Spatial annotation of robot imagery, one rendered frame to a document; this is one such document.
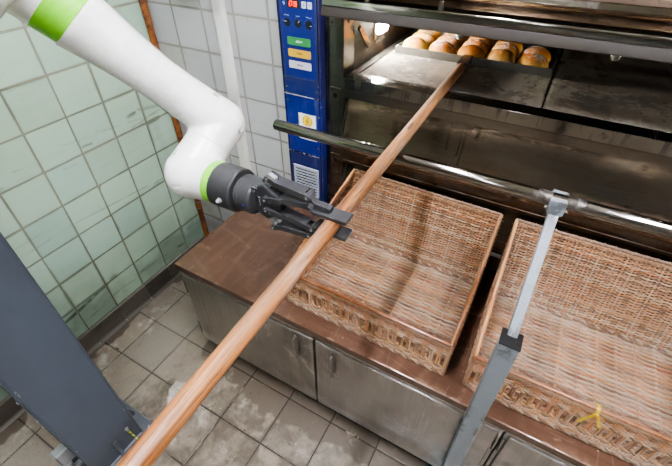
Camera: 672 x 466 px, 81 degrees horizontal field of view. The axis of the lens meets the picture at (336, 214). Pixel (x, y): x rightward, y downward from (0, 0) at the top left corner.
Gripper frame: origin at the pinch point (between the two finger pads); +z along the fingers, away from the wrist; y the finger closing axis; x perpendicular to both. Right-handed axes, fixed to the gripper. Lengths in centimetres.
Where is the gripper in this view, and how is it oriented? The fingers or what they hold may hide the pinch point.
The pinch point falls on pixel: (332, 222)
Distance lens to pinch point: 72.7
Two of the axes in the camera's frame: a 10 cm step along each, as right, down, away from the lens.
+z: 8.8, 3.0, -3.7
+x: -4.7, 5.5, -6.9
